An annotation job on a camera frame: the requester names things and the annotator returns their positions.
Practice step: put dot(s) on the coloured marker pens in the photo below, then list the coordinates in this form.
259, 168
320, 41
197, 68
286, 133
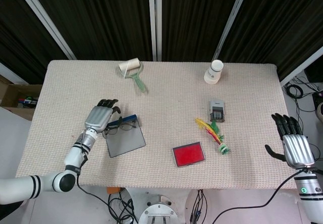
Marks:
27, 100

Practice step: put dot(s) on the grey date stamp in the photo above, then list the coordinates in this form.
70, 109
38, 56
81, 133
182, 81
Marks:
216, 105

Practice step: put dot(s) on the brown cardboard box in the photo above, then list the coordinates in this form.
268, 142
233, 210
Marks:
10, 92

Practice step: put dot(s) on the black curtain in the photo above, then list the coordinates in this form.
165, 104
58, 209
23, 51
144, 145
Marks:
101, 19

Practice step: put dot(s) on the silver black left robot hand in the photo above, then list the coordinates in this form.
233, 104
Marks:
98, 118

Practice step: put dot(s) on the black electronic box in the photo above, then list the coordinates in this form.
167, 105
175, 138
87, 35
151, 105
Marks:
318, 100

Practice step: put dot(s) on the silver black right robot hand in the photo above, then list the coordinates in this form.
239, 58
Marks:
297, 148

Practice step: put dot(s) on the red ink pad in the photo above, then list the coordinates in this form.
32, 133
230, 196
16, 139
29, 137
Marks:
189, 154

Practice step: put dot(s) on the blue black eyeglasses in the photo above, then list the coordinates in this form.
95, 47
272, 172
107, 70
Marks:
128, 127

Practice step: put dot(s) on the blue glasses case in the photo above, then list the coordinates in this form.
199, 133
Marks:
126, 143

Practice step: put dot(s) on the orange plastic part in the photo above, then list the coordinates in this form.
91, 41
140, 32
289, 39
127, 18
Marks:
114, 190

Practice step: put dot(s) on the white double frame pole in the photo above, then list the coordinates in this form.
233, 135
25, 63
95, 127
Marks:
152, 19

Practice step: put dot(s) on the round metal base plate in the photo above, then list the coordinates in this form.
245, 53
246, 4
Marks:
157, 210

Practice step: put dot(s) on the white paper cup stack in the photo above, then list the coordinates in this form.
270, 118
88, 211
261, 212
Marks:
213, 72

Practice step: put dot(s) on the beige woven tablecloth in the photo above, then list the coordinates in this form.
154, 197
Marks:
164, 103

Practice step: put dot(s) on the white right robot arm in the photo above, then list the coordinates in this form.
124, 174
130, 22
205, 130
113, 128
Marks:
310, 191

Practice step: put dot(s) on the colourful feather shuttlecock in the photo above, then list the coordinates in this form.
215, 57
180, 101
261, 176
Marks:
222, 148

